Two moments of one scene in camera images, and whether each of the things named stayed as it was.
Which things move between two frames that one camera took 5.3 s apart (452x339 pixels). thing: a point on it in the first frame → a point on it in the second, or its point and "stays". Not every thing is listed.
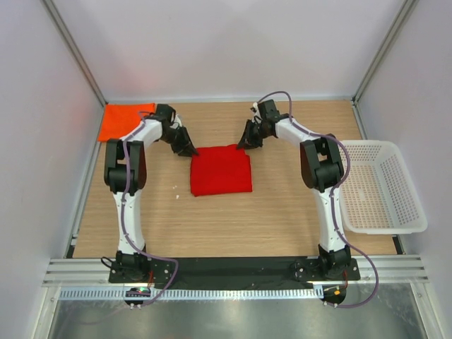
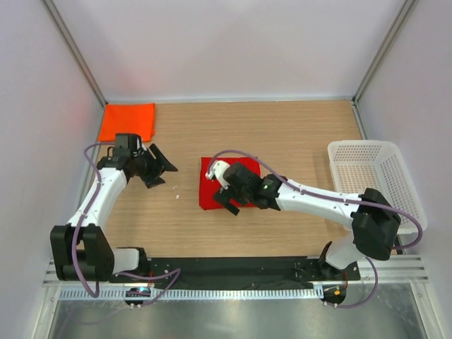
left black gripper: [186, 147] → [159, 162]
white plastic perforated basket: [379, 195] stays
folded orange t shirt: [120, 119] stays
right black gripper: [247, 142] → [224, 200]
